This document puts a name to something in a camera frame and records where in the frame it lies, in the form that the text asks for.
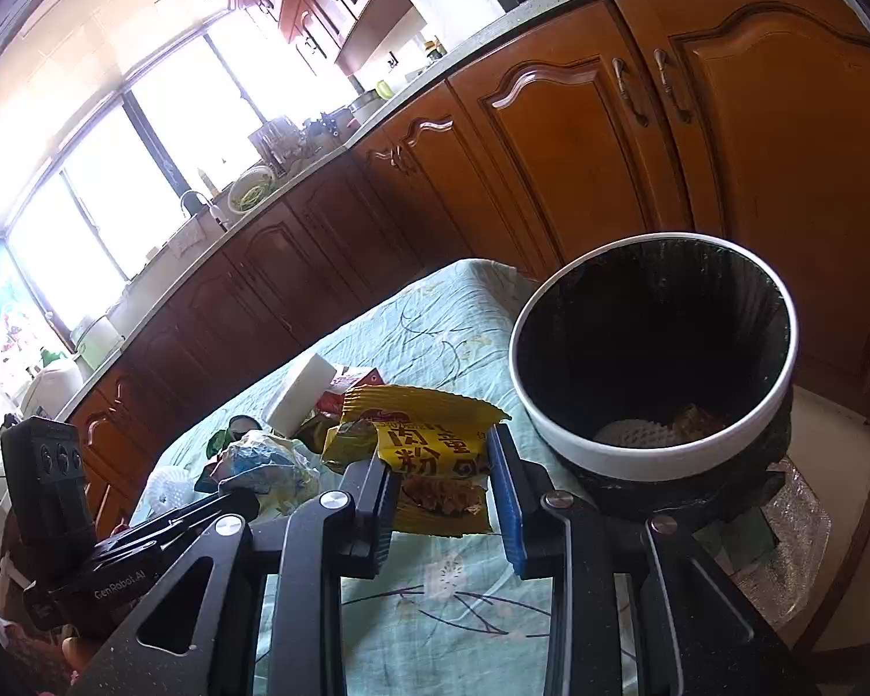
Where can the clear plastic bag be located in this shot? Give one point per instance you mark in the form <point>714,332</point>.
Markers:
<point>268,460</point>

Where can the brown crumpled wrapper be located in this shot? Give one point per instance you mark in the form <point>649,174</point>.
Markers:
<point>700,424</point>

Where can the yellow snack packet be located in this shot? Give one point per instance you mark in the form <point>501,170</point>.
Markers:
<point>420,442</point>

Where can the green cup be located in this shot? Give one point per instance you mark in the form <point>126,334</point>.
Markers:
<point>383,88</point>

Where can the kitchen window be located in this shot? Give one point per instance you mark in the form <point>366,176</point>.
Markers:
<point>159,152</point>

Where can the green floral tablecloth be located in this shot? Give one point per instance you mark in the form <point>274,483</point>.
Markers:
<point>435,333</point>

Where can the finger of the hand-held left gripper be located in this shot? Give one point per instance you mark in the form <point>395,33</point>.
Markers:
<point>203,507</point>

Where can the white foam fruit net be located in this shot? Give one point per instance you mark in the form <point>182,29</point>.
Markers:
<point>631,433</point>
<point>168,486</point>

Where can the small round metal can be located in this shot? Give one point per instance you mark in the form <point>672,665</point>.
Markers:
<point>243,428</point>

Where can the white dish cloth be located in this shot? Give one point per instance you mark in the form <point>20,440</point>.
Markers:
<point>188,238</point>

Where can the bowl of green vegetables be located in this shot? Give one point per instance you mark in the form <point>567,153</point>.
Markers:
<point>250,188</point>

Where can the red small carton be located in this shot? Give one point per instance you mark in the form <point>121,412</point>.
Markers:
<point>344,388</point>

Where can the steel pot with lid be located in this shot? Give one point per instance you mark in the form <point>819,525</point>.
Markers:
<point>364,107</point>

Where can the knife block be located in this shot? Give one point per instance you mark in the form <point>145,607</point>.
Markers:
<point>268,141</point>

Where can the chrome sink faucet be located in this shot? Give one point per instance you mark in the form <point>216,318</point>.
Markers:
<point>220,216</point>

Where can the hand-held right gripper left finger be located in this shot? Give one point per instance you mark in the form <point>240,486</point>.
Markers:
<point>373,504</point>

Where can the white rectangular box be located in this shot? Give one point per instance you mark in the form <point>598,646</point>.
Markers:
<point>301,391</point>

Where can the white-rimmed bin with black bag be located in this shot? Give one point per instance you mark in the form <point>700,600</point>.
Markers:
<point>623,460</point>

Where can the light green container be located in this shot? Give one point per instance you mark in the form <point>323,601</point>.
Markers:
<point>101,341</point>

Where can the white rice cooker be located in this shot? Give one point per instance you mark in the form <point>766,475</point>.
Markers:
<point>51,384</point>

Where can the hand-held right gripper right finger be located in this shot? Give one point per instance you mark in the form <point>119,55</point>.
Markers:
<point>511,507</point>

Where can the lower wooden kitchen cabinets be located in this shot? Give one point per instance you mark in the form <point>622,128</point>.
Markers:
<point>565,159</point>

